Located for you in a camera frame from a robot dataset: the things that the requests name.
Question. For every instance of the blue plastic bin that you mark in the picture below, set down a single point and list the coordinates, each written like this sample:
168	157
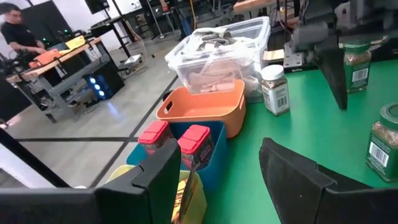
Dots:
217	161

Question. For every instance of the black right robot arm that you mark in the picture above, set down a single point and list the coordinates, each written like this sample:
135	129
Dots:
367	15

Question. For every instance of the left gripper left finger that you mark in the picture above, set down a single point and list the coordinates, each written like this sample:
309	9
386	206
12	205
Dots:
93	205

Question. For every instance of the black metal stand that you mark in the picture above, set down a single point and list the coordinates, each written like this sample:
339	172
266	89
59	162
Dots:
119	37

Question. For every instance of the taco seasoning mix pouch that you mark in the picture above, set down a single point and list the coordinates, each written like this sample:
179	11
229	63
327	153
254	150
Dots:
183	202

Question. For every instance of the orange object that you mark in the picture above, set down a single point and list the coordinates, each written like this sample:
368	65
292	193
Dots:
46	57

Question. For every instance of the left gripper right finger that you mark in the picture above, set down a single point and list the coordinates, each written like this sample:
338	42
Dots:
311	193

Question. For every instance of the orange plastic bin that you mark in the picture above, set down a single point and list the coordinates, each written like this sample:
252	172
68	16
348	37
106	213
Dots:
202	121

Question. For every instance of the wooden top desk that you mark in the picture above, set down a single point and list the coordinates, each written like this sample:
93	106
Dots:
74	52

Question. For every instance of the grey cloth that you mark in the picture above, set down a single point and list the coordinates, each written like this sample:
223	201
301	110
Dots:
217	39

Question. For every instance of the yellow plastic bin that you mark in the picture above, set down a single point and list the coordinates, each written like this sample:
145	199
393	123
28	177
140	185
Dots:
201	207

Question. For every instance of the beige cloth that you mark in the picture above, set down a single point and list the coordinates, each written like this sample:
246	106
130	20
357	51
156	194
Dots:
214	77

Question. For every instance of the wooden workbench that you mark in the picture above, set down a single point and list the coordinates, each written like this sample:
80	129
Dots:
252	5

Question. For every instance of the clear plastic storage bin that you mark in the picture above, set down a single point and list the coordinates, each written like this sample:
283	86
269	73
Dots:
248	34

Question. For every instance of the black monitor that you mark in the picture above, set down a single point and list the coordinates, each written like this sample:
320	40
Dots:
96	5

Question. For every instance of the white flat plate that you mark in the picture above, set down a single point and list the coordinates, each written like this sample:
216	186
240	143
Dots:
133	59

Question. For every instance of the black computer blue lights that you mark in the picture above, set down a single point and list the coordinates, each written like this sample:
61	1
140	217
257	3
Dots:
105	77

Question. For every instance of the smoked paprika tin red lid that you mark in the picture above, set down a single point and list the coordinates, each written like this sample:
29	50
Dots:
196	146
154	133

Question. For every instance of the yellow object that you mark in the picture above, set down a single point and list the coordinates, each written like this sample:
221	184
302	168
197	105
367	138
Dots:
76	42

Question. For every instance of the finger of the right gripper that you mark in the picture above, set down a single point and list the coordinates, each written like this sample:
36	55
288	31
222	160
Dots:
334	71

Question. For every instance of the person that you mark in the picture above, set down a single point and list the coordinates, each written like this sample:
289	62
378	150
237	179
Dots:
18	34

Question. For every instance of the green label spice jar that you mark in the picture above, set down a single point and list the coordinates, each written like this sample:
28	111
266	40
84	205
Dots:
357	71
384	149

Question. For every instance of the white cap seasoning jar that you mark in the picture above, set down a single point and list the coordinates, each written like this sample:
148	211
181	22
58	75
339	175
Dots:
275	96

